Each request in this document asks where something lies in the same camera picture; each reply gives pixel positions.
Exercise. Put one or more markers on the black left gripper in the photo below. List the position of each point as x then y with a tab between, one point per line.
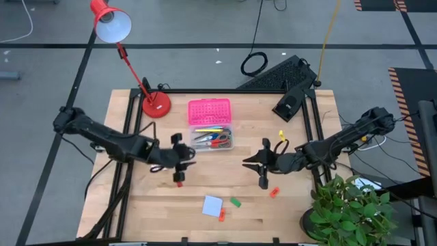
170	157

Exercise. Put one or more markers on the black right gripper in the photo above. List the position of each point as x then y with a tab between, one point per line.
280	163

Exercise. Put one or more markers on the orange eraser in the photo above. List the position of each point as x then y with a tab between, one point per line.
274	192
222	215

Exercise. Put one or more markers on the yellow highlighter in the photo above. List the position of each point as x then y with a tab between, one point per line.
208	130

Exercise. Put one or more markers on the blue sticky note pad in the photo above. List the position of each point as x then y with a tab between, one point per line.
212	206

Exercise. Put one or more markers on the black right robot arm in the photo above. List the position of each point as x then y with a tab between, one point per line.
341	143

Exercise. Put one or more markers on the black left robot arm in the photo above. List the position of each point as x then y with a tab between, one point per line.
102	138

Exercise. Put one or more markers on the small red eraser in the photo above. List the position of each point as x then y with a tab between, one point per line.
179	184

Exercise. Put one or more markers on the green eraser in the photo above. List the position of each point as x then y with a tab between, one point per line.
235	202

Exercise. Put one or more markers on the pink and clear pencil case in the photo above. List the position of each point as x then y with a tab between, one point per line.
209	111

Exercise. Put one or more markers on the red desk lamp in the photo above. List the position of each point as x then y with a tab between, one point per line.
156	105

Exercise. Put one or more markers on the black plant pot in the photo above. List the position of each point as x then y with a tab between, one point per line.
305	223

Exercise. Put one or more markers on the black table edge clamp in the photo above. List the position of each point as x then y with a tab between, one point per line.
184	241
276	241
146	83

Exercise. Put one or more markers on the black keyboard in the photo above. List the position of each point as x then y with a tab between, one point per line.
283	73

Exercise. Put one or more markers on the green leafy plant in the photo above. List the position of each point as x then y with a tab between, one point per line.
348	212

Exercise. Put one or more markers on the white flat object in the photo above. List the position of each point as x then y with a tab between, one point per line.
367	184

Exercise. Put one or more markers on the black stand base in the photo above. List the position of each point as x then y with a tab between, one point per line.
409	191

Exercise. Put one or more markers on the black hazard striped mat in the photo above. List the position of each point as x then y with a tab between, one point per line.
409	89
379	4

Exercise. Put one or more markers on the grey floor bar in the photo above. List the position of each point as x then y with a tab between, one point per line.
10	75

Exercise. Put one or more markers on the black aluminium table frame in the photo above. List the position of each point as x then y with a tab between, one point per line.
222	91

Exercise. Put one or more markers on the grey metal post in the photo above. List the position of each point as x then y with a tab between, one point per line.
427	153

